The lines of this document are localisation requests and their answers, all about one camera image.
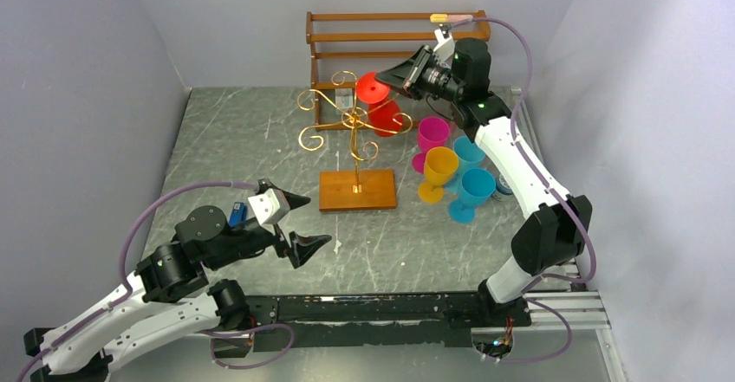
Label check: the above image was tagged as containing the magenta wine glass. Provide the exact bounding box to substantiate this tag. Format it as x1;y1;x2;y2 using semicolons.
412;116;451;173

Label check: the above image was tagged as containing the blue wine glass back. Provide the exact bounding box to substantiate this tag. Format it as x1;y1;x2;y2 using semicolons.
448;168;496;223

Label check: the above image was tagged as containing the white teal cardboard box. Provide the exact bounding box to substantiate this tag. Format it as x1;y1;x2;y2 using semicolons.
335;88;354;112

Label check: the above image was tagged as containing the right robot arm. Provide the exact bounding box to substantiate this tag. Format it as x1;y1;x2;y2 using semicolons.
375;38;592;326

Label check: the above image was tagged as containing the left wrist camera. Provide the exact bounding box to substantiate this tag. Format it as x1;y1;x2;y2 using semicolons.
247;188;290;225

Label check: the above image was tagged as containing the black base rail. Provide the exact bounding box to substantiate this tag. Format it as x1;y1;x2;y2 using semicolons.
189;290;610;353

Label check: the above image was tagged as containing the wooden shelf rack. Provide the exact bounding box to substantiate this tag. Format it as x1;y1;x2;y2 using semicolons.
306;10;491;99

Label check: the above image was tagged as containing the red wine glass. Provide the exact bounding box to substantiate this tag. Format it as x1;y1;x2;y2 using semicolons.
355;72;404;138

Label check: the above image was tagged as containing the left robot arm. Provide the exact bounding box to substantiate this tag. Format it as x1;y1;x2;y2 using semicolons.
19;178;331;381

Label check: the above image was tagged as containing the yellow wine glass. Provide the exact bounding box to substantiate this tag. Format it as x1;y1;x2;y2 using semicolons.
418;146;459;204

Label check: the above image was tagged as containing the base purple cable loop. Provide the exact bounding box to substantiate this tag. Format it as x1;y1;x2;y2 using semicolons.
195;322;296;371

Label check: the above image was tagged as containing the blue wine glass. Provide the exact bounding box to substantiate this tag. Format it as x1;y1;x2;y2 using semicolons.
448;168;496;223
445;136;486;194

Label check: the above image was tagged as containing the gold wire glass rack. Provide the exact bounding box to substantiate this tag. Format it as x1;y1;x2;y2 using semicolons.
296;70;414;212

